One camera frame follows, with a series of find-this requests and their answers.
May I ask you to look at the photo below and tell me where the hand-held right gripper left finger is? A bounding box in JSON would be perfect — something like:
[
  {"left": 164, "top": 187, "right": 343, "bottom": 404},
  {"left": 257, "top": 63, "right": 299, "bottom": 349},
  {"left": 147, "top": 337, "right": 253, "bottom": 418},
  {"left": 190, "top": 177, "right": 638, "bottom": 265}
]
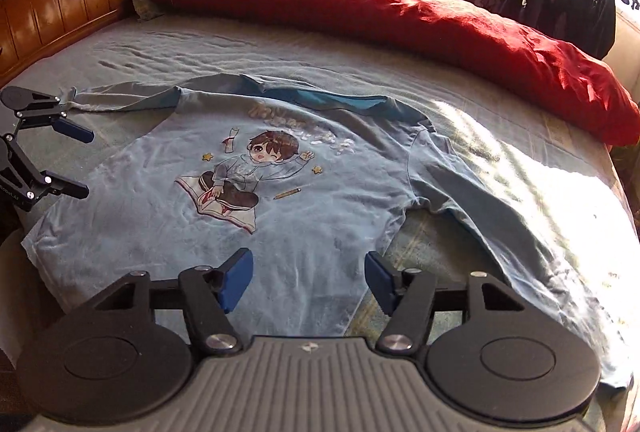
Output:
[{"left": 95, "top": 248, "right": 254, "bottom": 355}]

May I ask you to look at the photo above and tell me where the bed with grey sheet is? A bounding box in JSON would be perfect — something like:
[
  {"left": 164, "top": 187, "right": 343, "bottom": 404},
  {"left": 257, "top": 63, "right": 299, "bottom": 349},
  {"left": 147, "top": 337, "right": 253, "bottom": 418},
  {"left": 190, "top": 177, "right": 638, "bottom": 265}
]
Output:
[{"left": 0, "top": 19, "right": 640, "bottom": 432}]

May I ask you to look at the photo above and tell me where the light blue long-sleeved shirt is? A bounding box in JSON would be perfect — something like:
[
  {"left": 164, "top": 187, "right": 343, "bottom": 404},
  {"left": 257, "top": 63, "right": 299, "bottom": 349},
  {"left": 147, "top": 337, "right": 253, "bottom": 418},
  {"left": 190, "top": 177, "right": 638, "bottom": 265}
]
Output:
[{"left": 21, "top": 73, "right": 640, "bottom": 393}]

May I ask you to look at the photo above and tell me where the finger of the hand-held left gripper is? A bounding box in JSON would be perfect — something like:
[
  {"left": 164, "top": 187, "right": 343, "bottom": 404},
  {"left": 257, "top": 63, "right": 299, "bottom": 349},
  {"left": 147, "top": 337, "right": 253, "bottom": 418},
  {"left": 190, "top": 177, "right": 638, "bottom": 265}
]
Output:
[
  {"left": 0, "top": 132, "right": 90, "bottom": 213},
  {"left": 15, "top": 86, "right": 96, "bottom": 144}
]

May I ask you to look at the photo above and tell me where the red duvet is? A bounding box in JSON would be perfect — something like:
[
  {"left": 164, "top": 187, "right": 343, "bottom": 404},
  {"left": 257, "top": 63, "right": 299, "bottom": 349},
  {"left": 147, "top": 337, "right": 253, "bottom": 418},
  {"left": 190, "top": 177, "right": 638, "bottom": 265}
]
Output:
[{"left": 146, "top": 0, "right": 640, "bottom": 147}]

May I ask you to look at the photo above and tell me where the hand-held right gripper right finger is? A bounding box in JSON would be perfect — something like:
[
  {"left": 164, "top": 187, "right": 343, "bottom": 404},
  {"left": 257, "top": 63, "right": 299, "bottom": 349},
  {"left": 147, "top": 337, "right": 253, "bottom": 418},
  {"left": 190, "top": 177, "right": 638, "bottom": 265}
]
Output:
[{"left": 364, "top": 251, "right": 526, "bottom": 355}]

